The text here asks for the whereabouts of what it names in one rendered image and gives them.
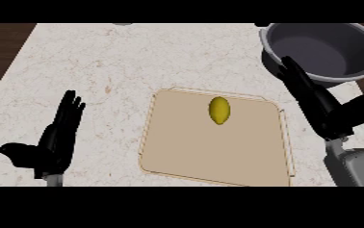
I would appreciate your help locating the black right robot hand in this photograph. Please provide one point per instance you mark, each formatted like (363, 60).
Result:
(317, 110)

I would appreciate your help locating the yellow lemon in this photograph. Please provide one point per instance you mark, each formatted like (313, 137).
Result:
(220, 110)

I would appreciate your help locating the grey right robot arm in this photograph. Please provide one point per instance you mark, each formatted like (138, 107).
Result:
(345, 163)

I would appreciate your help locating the beige wooden tray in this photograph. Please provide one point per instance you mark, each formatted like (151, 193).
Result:
(215, 142)

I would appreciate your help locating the grey metal pot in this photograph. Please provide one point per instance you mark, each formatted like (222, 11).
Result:
(317, 52)

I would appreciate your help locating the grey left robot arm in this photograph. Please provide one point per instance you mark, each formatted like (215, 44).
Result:
(54, 180)

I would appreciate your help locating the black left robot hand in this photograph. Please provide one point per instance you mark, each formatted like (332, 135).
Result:
(60, 135)

